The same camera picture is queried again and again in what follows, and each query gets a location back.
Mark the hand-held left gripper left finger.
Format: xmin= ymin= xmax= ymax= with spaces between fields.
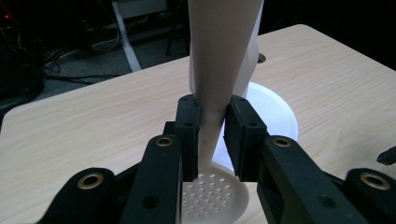
xmin=120 ymin=94 xmax=202 ymax=224

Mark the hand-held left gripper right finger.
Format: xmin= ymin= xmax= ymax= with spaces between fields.
xmin=223 ymin=94 xmax=372 ymax=224

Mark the white utensil stand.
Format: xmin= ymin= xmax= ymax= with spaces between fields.
xmin=188 ymin=0 xmax=300 ymax=175

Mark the beige perforated skimmer spoon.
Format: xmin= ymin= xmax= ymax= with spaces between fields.
xmin=179 ymin=0 xmax=265 ymax=224

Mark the white table leg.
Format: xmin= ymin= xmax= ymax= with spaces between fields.
xmin=110 ymin=0 xmax=143 ymax=74

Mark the bundle of floor cables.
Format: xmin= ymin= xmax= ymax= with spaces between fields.
xmin=0 ymin=18 xmax=126 ymax=87

